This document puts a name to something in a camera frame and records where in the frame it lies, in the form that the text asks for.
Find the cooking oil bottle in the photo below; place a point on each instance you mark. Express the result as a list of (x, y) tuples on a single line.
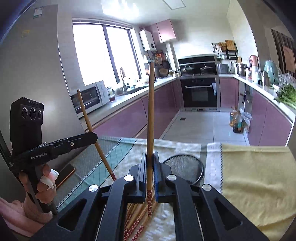
[(236, 121)]

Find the yellow cloth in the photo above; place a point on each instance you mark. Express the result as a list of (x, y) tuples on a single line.
[(260, 183)]

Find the left hand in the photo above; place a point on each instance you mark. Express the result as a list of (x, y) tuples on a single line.
[(45, 194)]

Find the patterned green beige tablecloth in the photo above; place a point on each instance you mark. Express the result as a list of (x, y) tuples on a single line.
[(99, 213)]

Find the black mesh utensil holder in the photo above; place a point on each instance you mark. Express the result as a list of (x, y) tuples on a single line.
[(187, 167)]

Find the green vegetables bunch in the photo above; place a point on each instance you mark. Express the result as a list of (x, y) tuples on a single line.
[(287, 95)]

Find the black smartphone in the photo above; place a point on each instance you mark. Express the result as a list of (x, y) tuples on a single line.
[(64, 174)]

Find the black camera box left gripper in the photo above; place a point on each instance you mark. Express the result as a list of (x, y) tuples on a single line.
[(26, 119)]

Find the white water heater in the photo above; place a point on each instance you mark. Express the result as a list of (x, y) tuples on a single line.
[(147, 40)]

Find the black built-in oven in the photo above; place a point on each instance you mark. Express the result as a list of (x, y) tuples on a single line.
[(200, 82)]

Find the teal kettle appliance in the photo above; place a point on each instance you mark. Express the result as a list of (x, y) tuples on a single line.
[(272, 71)]

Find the grey refrigerator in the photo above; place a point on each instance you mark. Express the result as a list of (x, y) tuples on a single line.
[(31, 68)]

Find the chrome kitchen faucet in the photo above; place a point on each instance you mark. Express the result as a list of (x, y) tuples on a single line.
[(122, 78)]

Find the white microwave oven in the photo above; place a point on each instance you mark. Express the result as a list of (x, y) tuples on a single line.
[(93, 95)]

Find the black wall shelf rack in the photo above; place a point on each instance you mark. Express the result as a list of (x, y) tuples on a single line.
[(226, 50)]

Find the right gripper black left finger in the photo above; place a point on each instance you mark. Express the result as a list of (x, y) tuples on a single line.
[(137, 192)]

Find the chopstick pile on table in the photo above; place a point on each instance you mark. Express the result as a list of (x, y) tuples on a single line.
[(136, 221)]

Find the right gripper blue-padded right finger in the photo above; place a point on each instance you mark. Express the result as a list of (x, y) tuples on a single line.
[(162, 191)]

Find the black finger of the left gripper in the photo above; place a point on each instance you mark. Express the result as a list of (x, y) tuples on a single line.
[(66, 145)]

